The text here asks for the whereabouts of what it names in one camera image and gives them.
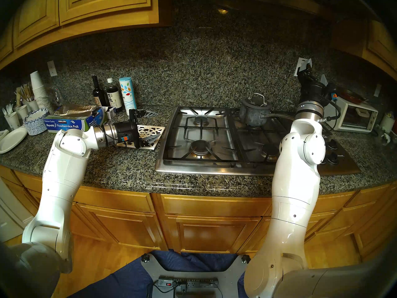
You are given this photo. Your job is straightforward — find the white appliance front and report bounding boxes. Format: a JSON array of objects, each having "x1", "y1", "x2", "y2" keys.
[{"x1": 0, "y1": 179, "x2": 34, "y2": 243}]

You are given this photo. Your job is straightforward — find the wooden lower cabinets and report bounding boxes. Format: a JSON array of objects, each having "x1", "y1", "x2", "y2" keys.
[{"x1": 0, "y1": 165, "x2": 397, "y2": 260}]

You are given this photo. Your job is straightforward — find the blue moving blanket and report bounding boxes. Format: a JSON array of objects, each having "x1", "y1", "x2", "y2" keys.
[{"x1": 68, "y1": 250, "x2": 248, "y2": 298}]

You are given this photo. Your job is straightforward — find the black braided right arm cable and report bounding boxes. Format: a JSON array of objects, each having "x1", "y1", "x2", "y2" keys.
[{"x1": 319, "y1": 91, "x2": 342, "y2": 131}]

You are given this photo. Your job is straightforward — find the clear plastic bag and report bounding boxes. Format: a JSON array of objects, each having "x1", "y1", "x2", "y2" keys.
[{"x1": 48, "y1": 86, "x2": 64, "y2": 108}]

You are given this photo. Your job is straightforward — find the wooden upper cabinet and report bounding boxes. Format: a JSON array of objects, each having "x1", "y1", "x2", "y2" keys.
[
  {"x1": 0, "y1": 0, "x2": 171, "y2": 70},
  {"x1": 330, "y1": 16, "x2": 397, "y2": 80}
]

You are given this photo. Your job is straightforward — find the dark wine bottle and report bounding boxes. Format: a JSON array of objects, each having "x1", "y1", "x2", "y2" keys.
[{"x1": 92, "y1": 75, "x2": 106, "y2": 107}]

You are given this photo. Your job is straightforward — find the blue aluminium foil box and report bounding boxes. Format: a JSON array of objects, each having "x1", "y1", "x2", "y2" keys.
[{"x1": 44, "y1": 104, "x2": 107, "y2": 133}]

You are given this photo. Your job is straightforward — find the white mug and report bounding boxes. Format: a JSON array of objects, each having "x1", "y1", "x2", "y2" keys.
[{"x1": 380, "y1": 113, "x2": 396, "y2": 133}]

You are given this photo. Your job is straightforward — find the white cutout pattern trivet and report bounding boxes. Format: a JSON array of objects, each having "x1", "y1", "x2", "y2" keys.
[{"x1": 116, "y1": 124, "x2": 165, "y2": 150}]

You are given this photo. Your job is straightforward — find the black cast-iron stove grate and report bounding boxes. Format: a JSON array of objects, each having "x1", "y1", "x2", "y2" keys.
[
  {"x1": 163, "y1": 107, "x2": 241, "y2": 163},
  {"x1": 228, "y1": 107, "x2": 293, "y2": 166}
]

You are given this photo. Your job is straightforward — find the stack of white paper cups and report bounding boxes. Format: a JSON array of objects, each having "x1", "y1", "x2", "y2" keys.
[{"x1": 30, "y1": 71, "x2": 53, "y2": 113}]

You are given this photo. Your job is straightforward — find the white toaster oven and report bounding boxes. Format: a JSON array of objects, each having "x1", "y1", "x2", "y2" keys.
[{"x1": 327, "y1": 91, "x2": 379, "y2": 133}]

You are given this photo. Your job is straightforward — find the blue white leaf-print canister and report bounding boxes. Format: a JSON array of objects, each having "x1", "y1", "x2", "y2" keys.
[{"x1": 119, "y1": 77, "x2": 137, "y2": 115}]

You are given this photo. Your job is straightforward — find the speckled grey saucepan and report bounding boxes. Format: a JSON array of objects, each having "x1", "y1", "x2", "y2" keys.
[{"x1": 239, "y1": 97, "x2": 297, "y2": 127}]

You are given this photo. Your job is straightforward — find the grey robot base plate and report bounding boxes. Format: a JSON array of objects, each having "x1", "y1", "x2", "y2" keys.
[{"x1": 141, "y1": 253, "x2": 250, "y2": 298}]

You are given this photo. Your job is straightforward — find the blue patterned paper bowls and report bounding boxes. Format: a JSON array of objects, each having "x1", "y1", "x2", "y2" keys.
[{"x1": 23, "y1": 110, "x2": 50, "y2": 136}]

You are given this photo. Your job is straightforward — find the red frying pan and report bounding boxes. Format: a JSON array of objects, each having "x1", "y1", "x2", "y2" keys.
[{"x1": 337, "y1": 86, "x2": 368, "y2": 105}]

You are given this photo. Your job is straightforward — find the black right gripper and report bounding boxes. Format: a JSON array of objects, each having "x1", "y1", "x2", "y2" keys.
[{"x1": 297, "y1": 58, "x2": 330, "y2": 103}]

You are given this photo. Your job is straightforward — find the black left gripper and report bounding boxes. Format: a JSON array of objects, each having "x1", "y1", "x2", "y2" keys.
[{"x1": 116, "y1": 108, "x2": 163, "y2": 148}]

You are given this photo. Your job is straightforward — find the stainless steel gas cooktop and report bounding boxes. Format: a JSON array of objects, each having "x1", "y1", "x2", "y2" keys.
[{"x1": 155, "y1": 106, "x2": 362, "y2": 177}]

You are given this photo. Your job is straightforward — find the glass pot lid steel handle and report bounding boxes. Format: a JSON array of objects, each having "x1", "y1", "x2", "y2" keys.
[{"x1": 242, "y1": 93, "x2": 273, "y2": 112}]

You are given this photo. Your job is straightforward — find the bunch of wooden stirrers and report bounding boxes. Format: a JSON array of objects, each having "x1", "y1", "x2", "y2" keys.
[{"x1": 16, "y1": 83, "x2": 35, "y2": 103}]

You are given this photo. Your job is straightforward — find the soy sauce bottle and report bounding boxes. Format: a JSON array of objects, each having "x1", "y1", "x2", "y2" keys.
[{"x1": 106, "y1": 78, "x2": 123, "y2": 112}]

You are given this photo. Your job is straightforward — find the white wall power outlet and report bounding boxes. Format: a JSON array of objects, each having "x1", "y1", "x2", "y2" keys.
[{"x1": 294, "y1": 57, "x2": 309, "y2": 78}]

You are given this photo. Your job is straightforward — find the white paper plates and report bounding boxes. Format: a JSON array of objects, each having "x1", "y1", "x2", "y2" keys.
[{"x1": 0, "y1": 127, "x2": 28, "y2": 154}]

